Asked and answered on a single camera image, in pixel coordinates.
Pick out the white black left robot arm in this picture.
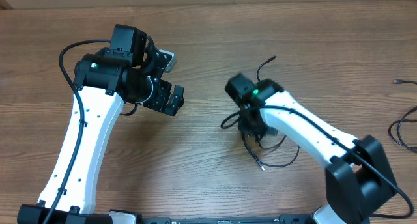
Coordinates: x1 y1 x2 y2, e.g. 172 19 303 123
17 24 184 224

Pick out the thin black usb-c cable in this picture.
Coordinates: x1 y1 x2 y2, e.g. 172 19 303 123
387 79 417 154

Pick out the black left camera cable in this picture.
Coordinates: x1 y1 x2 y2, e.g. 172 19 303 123
42 39 113 224

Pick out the thick black usb cable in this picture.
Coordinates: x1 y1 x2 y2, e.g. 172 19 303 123
240 55 300 172

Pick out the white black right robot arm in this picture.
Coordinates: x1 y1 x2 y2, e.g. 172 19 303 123
225 74 397 223

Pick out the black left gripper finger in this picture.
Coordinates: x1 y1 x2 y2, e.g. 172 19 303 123
162 105 180 116
169 85 184 109

